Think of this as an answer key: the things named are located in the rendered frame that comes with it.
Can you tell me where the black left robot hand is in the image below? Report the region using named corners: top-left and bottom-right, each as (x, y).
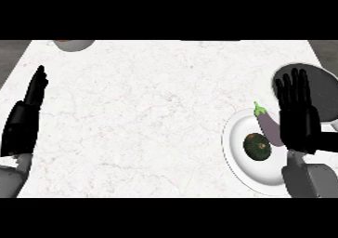
top-left (0, 64), bottom-right (51, 158)

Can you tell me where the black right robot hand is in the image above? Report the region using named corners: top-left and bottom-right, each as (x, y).
top-left (272, 67), bottom-right (338, 155)

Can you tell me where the dark grey pan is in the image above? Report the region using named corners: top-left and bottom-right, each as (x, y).
top-left (270, 62), bottom-right (338, 131)

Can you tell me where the dark green round squash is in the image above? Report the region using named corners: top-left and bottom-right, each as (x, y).
top-left (243, 132), bottom-right (273, 162)

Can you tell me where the white round plate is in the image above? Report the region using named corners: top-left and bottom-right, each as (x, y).
top-left (222, 108), bottom-right (297, 197)

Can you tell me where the purple eggplant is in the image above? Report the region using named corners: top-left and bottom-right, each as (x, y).
top-left (253, 100), bottom-right (288, 147)

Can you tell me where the grey bowl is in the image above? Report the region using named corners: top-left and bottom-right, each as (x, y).
top-left (53, 40), bottom-right (97, 53)

